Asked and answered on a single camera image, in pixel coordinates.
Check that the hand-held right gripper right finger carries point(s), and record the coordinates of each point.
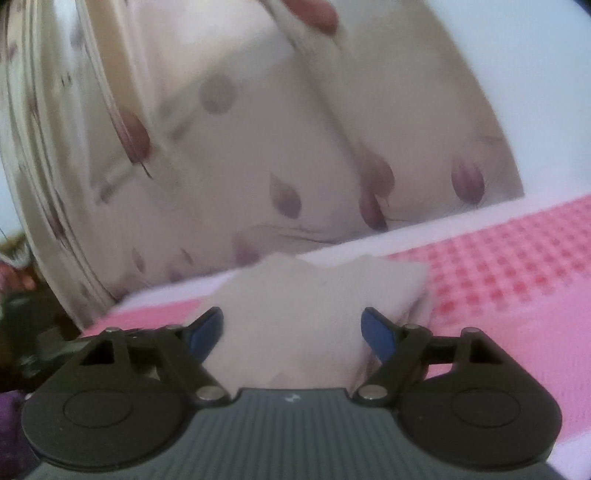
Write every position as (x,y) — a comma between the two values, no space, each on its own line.
(378,332)

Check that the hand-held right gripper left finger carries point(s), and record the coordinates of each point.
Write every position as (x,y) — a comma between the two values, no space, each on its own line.
(205,332)

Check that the white knit sweater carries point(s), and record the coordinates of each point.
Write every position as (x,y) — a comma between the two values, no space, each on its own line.
(300,323)

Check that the pink checked blanket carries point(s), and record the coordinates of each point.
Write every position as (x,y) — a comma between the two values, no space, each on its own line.
(508,277)

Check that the beige leaf print curtain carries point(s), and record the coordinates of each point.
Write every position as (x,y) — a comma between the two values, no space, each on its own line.
(258,138)

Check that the purple cloth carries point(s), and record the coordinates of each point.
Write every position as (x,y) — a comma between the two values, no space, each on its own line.
(11,434)

